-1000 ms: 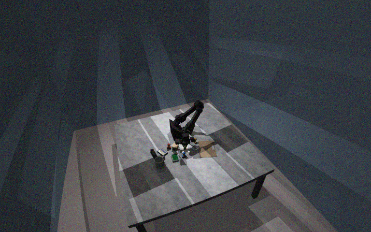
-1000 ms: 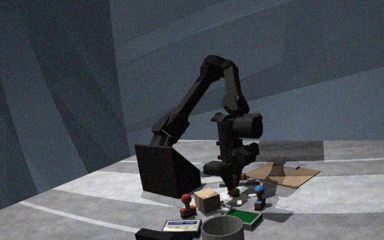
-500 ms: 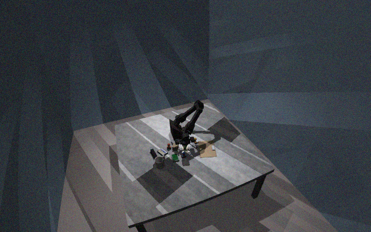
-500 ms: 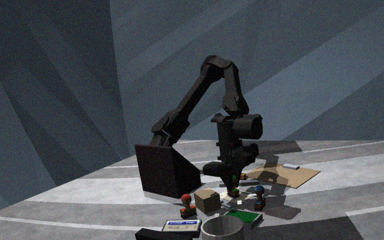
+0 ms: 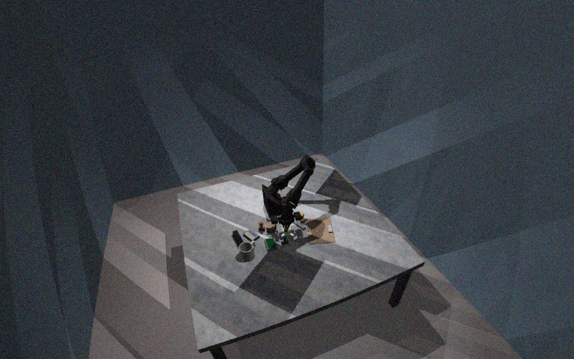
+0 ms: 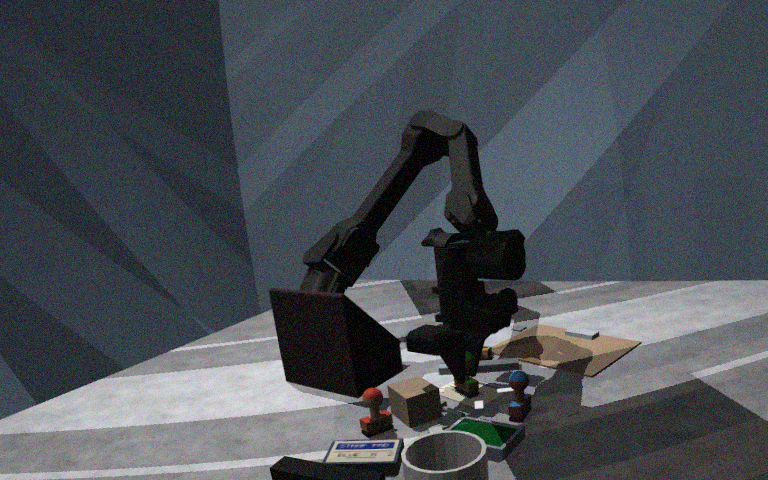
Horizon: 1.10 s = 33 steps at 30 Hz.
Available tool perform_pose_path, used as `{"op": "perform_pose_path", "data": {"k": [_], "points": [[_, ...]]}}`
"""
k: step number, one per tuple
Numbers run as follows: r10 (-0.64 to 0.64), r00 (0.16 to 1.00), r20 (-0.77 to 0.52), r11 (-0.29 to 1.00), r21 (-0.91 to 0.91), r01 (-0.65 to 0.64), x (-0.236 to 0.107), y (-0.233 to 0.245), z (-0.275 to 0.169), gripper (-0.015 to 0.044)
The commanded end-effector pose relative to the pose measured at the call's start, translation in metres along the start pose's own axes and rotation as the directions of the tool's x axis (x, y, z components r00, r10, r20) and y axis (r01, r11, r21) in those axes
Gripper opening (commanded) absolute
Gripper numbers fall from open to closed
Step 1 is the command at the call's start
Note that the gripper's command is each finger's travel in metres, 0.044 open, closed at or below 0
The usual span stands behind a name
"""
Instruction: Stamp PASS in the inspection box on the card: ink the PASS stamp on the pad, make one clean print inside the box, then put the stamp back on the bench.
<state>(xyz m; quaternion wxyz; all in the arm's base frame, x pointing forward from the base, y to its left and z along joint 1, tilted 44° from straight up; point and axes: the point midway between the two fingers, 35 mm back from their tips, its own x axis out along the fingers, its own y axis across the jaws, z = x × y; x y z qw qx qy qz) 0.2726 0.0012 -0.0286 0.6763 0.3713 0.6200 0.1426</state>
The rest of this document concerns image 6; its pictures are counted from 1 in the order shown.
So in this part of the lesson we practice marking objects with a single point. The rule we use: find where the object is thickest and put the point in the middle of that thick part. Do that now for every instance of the dark grey flat bar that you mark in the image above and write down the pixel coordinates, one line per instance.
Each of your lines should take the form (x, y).
(488, 366)

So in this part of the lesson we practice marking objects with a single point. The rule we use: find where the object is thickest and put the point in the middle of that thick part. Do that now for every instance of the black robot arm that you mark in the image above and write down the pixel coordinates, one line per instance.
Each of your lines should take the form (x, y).
(478, 250)

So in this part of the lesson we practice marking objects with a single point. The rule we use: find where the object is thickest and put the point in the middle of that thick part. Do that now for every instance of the tan cardboard box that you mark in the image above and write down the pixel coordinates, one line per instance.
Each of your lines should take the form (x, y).
(415, 401)

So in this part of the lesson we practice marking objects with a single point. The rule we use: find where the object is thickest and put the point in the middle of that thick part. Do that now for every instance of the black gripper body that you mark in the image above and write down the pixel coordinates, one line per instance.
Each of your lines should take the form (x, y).
(438, 340)

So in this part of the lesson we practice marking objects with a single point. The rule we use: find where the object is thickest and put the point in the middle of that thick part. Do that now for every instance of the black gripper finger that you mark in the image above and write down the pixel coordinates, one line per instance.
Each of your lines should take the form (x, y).
(456, 361)
(477, 339)

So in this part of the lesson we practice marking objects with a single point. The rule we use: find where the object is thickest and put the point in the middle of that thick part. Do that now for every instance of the black stamp pad tin with white and blue label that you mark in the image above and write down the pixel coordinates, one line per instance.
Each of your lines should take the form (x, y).
(380, 455)

